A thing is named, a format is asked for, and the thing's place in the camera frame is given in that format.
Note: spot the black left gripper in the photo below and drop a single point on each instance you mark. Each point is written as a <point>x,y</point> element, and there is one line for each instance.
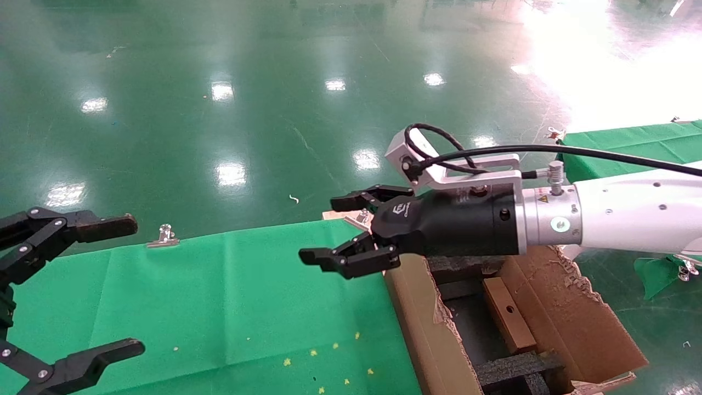
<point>4,307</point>

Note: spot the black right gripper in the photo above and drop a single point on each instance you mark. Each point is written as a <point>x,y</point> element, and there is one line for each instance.
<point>455,225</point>

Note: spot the small cardboard box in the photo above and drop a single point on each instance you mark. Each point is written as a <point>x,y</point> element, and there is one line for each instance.
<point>507,318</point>

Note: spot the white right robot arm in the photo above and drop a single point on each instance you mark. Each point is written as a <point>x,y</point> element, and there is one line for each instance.
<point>630,214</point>

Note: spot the large open cardboard carton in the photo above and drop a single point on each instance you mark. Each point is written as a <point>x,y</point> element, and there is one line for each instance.
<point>565,318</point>

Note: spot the light wooden board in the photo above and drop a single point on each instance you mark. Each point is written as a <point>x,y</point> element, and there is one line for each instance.
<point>332,215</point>

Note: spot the black foam block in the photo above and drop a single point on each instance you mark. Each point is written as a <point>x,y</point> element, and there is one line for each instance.
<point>466,269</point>
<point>515,373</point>

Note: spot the green tablecloth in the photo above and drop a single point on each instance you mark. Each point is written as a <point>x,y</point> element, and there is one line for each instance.
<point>630,137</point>
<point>219,307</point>

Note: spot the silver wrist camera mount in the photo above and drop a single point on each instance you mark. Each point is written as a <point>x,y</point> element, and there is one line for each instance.
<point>493,173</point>

